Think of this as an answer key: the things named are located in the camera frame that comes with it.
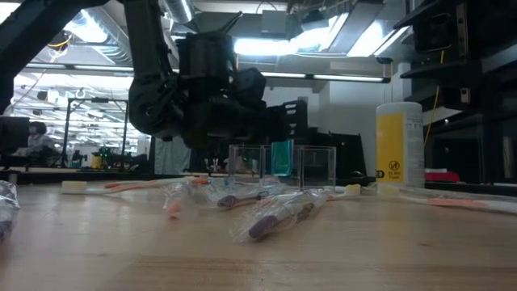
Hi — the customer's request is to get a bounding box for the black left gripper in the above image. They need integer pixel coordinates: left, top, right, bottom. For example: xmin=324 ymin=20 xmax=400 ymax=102
xmin=177 ymin=30 xmax=309 ymax=150

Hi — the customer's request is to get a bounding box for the orange white toothbrush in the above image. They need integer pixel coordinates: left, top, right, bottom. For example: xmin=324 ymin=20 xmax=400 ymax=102
xmin=60 ymin=175 xmax=212 ymax=196
xmin=326 ymin=183 xmax=363 ymax=202

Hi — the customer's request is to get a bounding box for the clear acrylic organizer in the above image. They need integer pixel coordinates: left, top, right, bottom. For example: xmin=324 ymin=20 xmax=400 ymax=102
xmin=228 ymin=144 xmax=338 ymax=191

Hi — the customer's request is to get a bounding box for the black partition curtain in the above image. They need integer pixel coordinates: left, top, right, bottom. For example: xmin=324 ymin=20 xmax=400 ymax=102
xmin=188 ymin=128 xmax=368 ymax=179

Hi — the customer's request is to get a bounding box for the long ceiling light strip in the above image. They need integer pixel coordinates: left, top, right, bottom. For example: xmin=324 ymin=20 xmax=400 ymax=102
xmin=260 ymin=70 xmax=392 ymax=84

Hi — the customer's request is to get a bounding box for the white canister yellow label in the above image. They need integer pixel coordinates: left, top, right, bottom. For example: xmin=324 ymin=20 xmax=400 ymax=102
xmin=374 ymin=101 xmax=426 ymax=192

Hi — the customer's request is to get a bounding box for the gray hanging cloth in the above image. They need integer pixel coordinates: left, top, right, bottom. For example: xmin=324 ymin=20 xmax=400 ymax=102
xmin=152 ymin=136 xmax=191 ymax=175

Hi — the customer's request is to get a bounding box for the red flat box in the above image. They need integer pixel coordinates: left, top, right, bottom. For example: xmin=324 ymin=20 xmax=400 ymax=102
xmin=424 ymin=171 xmax=461 ymax=183

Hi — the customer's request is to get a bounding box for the long wooden workbench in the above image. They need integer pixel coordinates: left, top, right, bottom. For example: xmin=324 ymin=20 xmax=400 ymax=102
xmin=0 ymin=165 xmax=191 ymax=185

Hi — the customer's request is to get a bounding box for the person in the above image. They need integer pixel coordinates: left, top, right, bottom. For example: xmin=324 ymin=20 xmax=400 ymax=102
xmin=11 ymin=120 xmax=57 ymax=159

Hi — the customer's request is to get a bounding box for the black monitor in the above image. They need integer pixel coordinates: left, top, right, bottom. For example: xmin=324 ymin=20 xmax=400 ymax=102
xmin=0 ymin=116 xmax=32 ymax=167

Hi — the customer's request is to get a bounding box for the silver ventilation duct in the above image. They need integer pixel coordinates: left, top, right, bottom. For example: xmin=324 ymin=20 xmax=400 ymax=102
xmin=164 ymin=0 xmax=195 ymax=23

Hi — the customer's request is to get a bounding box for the tall black metal frame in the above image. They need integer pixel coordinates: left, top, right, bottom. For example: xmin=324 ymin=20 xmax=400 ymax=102
xmin=62 ymin=96 xmax=131 ymax=170

